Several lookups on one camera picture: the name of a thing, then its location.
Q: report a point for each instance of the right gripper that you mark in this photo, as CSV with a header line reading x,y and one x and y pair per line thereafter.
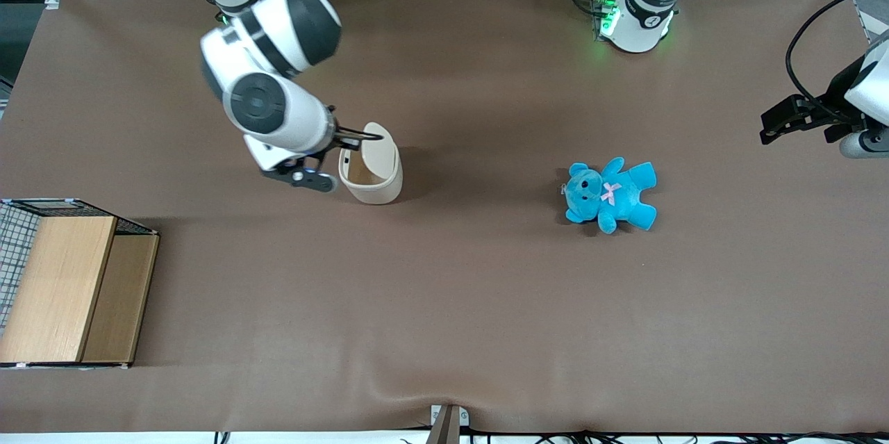
x,y
338,140

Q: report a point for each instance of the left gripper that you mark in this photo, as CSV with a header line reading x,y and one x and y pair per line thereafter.
x,y
835,107

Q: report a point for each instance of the beige lidded trash can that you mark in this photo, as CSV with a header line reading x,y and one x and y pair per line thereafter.
x,y
382,183

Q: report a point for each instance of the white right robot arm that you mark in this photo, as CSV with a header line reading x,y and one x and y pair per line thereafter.
x,y
271,34

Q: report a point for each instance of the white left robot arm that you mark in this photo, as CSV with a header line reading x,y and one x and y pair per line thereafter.
x,y
642,13

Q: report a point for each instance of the blue teddy bear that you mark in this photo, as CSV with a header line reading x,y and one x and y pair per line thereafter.
x,y
608,194

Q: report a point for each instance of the brown table mat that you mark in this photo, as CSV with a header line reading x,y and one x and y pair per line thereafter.
x,y
444,305

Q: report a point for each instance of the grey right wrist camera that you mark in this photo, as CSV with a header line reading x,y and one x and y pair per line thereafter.
x,y
316,181

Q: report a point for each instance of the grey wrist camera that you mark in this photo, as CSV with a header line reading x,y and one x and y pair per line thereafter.
x,y
865,143
316,181

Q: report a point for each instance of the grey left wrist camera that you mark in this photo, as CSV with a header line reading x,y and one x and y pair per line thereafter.
x,y
865,143

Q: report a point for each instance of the grey camera mount pole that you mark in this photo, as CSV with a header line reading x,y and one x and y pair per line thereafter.
x,y
446,424

